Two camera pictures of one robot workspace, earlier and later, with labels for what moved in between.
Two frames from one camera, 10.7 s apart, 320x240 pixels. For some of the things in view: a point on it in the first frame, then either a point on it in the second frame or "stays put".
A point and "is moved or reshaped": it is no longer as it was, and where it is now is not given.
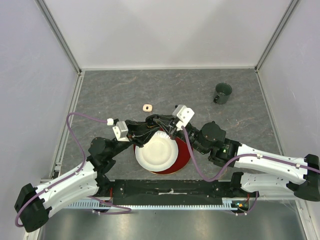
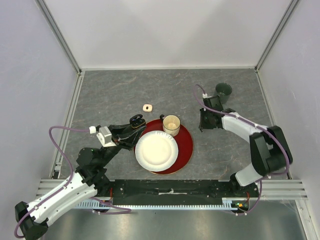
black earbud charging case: (149, 122) is moved or reshaped
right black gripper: (167, 122) -> (202, 125)
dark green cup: (223, 90) stays put
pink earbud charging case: (147, 108) stays put
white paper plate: (160, 152) stays put
